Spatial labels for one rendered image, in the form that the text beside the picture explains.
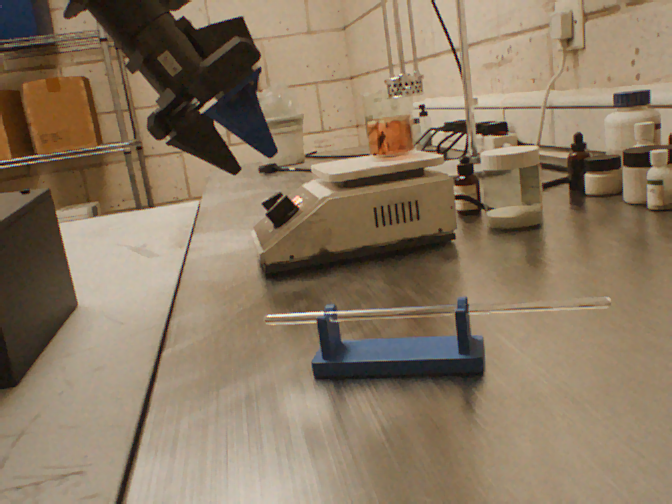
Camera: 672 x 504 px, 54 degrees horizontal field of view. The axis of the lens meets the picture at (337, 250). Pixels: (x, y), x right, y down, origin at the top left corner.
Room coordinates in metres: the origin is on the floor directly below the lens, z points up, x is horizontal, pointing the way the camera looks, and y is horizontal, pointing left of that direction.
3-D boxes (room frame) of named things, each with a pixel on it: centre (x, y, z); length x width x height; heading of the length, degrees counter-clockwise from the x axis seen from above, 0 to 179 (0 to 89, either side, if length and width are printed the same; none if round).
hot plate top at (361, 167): (0.69, -0.05, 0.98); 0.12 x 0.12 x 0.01; 9
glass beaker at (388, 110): (0.69, -0.07, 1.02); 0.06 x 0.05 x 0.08; 82
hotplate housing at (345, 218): (0.69, -0.03, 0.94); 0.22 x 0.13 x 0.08; 99
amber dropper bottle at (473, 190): (0.78, -0.16, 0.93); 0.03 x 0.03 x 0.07
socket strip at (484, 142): (1.48, -0.33, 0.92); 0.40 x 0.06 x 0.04; 8
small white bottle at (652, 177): (0.66, -0.34, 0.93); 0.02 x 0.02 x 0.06
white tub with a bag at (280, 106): (1.75, 0.11, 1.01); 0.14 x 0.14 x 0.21
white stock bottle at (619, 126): (0.80, -0.38, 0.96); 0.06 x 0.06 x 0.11
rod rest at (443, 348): (0.36, -0.03, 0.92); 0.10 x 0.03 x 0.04; 75
